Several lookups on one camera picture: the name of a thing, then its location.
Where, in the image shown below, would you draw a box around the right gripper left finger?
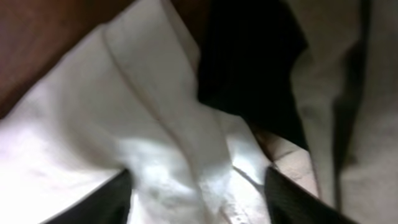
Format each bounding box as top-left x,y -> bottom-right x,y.
45,170 -> 133,224

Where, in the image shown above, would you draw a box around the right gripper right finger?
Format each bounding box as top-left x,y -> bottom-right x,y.
264,167 -> 354,224

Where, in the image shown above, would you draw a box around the white t-shirt with print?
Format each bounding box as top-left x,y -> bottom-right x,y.
1,1 -> 272,223

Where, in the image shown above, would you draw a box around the beige folded trousers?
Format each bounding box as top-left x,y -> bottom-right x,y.
289,0 -> 397,223

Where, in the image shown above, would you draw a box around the black cloth under trousers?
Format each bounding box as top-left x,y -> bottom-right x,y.
198,0 -> 308,149

